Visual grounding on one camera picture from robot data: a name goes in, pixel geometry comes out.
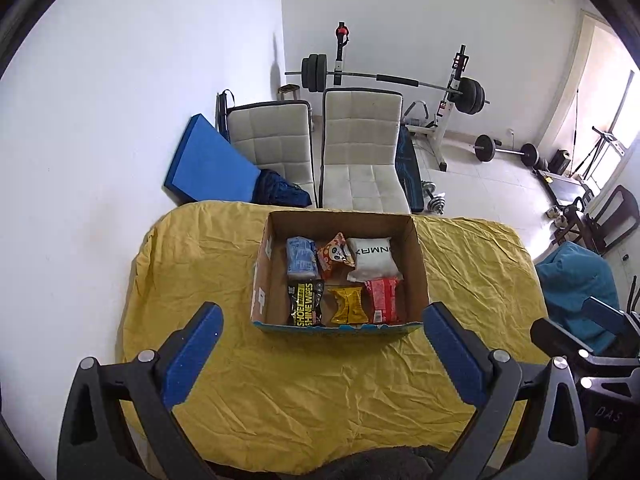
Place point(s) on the white soft packet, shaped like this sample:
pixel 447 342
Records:
pixel 372 260

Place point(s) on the dark blue backpack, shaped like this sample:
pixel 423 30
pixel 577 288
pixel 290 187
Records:
pixel 280 191

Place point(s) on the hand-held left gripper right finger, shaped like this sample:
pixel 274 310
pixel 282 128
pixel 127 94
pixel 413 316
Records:
pixel 452 355

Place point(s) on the tall white padded chair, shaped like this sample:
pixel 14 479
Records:
pixel 362 135

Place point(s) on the small white padded chair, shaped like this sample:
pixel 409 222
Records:
pixel 270 135

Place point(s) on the blue folded exercise mat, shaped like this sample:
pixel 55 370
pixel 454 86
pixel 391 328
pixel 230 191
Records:
pixel 210 165

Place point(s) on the black wipes packet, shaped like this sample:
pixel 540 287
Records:
pixel 305 305

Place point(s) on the cardboard box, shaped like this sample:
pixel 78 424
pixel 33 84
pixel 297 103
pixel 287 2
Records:
pixel 267 270

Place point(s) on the blue tissue packet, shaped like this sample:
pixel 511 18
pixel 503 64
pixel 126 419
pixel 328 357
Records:
pixel 301 257

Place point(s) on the white barbell rack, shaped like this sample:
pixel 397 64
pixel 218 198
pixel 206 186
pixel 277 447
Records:
pixel 450 105

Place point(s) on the barbell with black plates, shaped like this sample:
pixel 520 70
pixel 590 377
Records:
pixel 470 96

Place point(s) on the chrome dumbbell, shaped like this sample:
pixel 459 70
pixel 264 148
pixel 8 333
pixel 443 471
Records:
pixel 428 188
pixel 437 205

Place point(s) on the pair of white shoes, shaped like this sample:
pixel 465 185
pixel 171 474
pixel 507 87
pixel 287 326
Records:
pixel 555 211

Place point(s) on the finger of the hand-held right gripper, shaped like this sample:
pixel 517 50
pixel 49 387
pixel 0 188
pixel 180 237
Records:
pixel 560 337
pixel 607 317

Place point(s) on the black speaker box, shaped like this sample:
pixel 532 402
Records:
pixel 561 162

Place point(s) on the yellow tablecloth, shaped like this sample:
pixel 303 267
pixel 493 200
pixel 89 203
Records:
pixel 310 395

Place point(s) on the black tripod stand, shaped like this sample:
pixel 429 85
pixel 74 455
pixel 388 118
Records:
pixel 607 142

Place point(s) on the small wooden stool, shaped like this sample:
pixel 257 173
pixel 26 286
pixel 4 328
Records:
pixel 289 93

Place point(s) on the dark wooden chair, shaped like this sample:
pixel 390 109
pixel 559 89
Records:
pixel 617 210

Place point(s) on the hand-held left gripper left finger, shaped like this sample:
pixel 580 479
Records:
pixel 195 355

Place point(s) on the teal bean bag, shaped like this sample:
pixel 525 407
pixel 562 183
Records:
pixel 575 285

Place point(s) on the black treadmill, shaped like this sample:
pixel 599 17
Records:
pixel 565 187

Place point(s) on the orange panda snack packet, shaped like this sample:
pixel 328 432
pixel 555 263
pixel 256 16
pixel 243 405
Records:
pixel 334 255

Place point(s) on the red snack packet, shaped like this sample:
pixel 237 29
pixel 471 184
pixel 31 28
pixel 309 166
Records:
pixel 382 302

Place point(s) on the short barbell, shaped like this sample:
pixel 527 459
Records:
pixel 485 147

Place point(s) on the person's dark fleece clothing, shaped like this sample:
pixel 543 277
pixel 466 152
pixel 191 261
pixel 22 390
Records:
pixel 375 465

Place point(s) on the yellow snack packet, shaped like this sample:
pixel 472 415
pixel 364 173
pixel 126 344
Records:
pixel 346 305

